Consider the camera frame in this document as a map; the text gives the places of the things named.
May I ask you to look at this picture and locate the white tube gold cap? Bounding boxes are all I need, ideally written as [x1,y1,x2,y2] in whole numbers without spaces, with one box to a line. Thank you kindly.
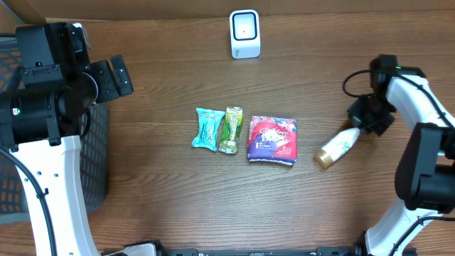
[314,127,360,170]

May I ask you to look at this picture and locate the mint green tissue pack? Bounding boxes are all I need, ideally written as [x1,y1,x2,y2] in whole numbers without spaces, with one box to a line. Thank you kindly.
[192,107,225,151]

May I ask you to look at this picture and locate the purple red liner pack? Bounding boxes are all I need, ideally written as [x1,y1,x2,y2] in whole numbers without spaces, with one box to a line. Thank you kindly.
[247,116,297,166]

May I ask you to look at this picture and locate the green yellow snack packet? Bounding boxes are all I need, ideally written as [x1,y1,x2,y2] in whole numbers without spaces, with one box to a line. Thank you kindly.
[218,107,243,154]

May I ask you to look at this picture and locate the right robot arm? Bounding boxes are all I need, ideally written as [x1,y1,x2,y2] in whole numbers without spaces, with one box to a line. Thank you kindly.
[348,54,454,255]

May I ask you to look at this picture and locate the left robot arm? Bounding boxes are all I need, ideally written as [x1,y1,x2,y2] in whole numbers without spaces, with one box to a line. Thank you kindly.
[1,22,134,255]

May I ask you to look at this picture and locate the white barcode scanner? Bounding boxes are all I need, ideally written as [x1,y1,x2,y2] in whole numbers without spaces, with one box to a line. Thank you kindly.
[229,9,261,59]

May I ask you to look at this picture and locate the grey plastic basket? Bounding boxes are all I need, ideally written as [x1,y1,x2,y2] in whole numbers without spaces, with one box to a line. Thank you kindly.
[1,37,109,225]

